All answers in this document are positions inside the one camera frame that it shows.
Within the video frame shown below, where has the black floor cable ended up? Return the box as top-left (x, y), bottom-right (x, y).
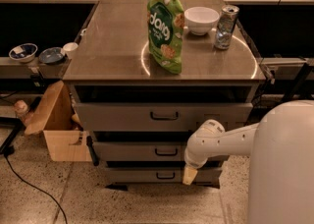
top-left (3, 145), bottom-right (69, 224)

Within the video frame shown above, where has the small white cup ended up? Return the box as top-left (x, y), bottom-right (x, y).
top-left (63, 42), bottom-right (79, 59)

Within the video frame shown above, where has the green snack bag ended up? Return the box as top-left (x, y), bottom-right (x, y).
top-left (147, 0), bottom-right (184, 75)

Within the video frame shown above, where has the black cable bundle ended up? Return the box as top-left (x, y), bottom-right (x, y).
top-left (251, 60), bottom-right (279, 111)

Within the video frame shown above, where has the blue grey plate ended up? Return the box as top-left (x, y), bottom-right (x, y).
top-left (39, 47), bottom-right (65, 64)

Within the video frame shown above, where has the silver drink can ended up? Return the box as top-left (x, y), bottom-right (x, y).
top-left (215, 5), bottom-right (239, 50)

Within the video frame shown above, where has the grey metal drawer cabinet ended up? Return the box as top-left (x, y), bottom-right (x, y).
top-left (62, 0), bottom-right (267, 190)

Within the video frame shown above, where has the grey side shelf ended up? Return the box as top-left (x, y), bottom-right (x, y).
top-left (0, 57), bottom-right (70, 79)

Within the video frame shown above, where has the grey top drawer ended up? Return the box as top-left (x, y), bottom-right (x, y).
top-left (74, 85), bottom-right (254, 133)

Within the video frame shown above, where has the grey drawer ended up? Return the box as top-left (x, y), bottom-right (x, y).
top-left (105, 161), bottom-right (223, 185)
top-left (74, 85), bottom-right (254, 133)
top-left (93, 132), bottom-right (191, 162)

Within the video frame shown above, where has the grey bottom drawer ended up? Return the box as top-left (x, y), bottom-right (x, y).
top-left (105, 161), bottom-right (223, 185)

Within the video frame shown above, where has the wooden box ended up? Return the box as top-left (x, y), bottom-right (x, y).
top-left (25, 81), bottom-right (91, 162)

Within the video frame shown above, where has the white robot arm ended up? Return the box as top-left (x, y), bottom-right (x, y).
top-left (183, 100), bottom-right (314, 224)

